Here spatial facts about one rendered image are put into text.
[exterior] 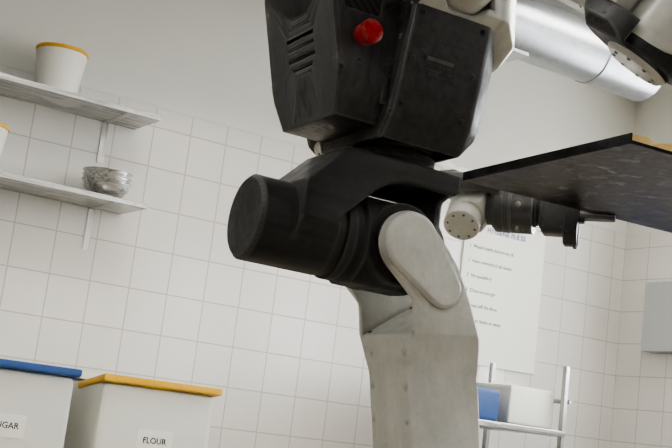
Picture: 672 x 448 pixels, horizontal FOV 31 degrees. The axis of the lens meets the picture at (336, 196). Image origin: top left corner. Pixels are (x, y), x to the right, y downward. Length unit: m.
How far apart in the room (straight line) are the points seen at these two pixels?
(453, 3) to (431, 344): 0.45
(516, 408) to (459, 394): 4.58
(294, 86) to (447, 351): 0.41
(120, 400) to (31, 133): 1.37
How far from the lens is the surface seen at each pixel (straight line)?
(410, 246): 1.55
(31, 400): 4.93
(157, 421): 5.15
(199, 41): 6.12
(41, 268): 5.64
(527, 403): 6.28
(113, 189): 5.52
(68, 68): 5.51
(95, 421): 5.07
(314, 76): 1.58
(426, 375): 1.60
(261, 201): 1.50
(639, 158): 1.73
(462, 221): 2.11
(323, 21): 1.56
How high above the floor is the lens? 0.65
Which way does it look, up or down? 11 degrees up
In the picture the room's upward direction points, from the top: 7 degrees clockwise
